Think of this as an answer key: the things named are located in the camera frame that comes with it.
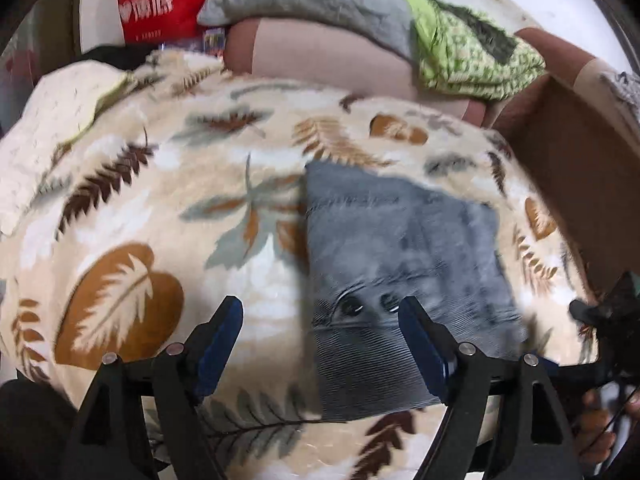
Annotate white patterned pillow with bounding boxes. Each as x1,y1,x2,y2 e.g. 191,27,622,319
0,60,135,237

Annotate pink bolster cushion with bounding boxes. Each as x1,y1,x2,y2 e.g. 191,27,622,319
223,17,488,126

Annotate green patterned cloth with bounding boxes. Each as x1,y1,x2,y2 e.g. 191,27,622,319
395,0,547,101

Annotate black cloth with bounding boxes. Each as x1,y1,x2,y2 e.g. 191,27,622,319
82,45,162,72

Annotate grey-blue denim pants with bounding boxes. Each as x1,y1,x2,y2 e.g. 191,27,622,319
302,160,531,423

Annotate brown and beige cushion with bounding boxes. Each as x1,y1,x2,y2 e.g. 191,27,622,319
515,27,618,92

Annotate person's right hand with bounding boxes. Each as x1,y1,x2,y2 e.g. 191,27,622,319
574,389,640,467

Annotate leaf-printed fleece blanket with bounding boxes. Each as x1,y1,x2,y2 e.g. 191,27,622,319
0,50,601,480

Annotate grey-white patterned cloth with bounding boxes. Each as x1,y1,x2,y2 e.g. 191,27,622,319
600,69,640,113

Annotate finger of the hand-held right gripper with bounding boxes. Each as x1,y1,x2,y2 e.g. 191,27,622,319
570,299,610,327

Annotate red paper bag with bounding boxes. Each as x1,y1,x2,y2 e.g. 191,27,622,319
111,0,233,45

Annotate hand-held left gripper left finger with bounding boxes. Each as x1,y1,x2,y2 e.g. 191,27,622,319
62,296,244,480

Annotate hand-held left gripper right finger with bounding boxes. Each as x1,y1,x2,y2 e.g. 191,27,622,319
398,296,583,480

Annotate colourful printed packet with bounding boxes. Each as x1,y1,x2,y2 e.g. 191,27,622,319
202,27,228,57

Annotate brown cardboard box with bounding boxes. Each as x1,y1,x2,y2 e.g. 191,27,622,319
492,72,640,301

